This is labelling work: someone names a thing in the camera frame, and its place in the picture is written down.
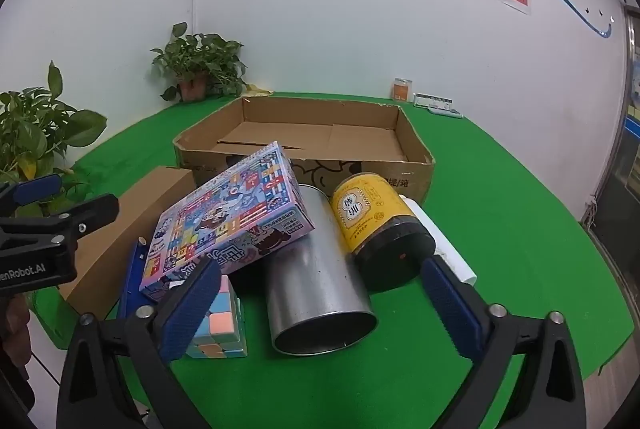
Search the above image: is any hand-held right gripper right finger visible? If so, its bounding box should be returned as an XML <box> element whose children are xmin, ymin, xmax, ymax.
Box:
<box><xmin>420</xmin><ymin>254</ymin><xmax>587</xmax><ymax>429</ymax></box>

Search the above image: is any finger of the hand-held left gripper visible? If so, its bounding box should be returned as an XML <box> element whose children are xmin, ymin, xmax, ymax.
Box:
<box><xmin>59</xmin><ymin>193</ymin><xmax>121</xmax><ymax>239</ymax></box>
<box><xmin>0</xmin><ymin>174</ymin><xmax>63</xmax><ymax>219</ymax></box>

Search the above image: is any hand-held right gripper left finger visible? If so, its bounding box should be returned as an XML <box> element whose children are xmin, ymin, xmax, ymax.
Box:
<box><xmin>56</xmin><ymin>255</ymin><xmax>223</xmax><ymax>429</ymax></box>

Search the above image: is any pastel puzzle cube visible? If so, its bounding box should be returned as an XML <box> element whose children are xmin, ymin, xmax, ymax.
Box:
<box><xmin>182</xmin><ymin>275</ymin><xmax>248</xmax><ymax>358</ymax></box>

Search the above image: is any blue plastic object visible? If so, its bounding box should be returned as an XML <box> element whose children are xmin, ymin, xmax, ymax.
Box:
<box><xmin>116</xmin><ymin>236</ymin><xmax>171</xmax><ymax>322</ymax></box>

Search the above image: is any white hair dryer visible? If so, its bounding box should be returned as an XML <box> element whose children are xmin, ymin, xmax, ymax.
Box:
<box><xmin>397</xmin><ymin>195</ymin><xmax>478</xmax><ymax>286</ymax></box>

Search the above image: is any colourful board game box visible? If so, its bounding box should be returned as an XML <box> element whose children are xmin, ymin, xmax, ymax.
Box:
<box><xmin>139</xmin><ymin>141</ymin><xmax>316</xmax><ymax>302</ymax></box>

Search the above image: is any yellow label jar black lid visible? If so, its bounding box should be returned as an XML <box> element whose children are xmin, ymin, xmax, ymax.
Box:
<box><xmin>331</xmin><ymin>172</ymin><xmax>436</xmax><ymax>294</ymax></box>

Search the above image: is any silver metal can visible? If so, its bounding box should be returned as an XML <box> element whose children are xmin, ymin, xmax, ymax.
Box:
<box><xmin>265</xmin><ymin>184</ymin><xmax>378</xmax><ymax>356</ymax></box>

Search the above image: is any person's left hand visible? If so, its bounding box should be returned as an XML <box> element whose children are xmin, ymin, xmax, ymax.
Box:
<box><xmin>0</xmin><ymin>296</ymin><xmax>32</xmax><ymax>362</ymax></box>

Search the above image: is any closed brown cardboard box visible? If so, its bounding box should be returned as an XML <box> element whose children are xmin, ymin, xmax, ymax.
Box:
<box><xmin>59</xmin><ymin>166</ymin><xmax>197</xmax><ymax>321</ymax></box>

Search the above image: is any large leafy green plant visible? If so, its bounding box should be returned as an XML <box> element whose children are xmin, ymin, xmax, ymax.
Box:
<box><xmin>0</xmin><ymin>60</ymin><xmax>108</xmax><ymax>220</ymax></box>

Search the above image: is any small potted green plant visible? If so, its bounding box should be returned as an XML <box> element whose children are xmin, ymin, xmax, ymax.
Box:
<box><xmin>150</xmin><ymin>23</ymin><xmax>249</xmax><ymax>102</ymax></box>

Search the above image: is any small orange box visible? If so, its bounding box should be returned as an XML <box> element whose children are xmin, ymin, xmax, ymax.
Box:
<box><xmin>391</xmin><ymin>78</ymin><xmax>413</xmax><ymax>103</ymax></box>

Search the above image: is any metal framed glass door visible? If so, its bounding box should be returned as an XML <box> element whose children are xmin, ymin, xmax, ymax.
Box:
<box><xmin>582</xmin><ymin>0</ymin><xmax>640</xmax><ymax>295</ymax></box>

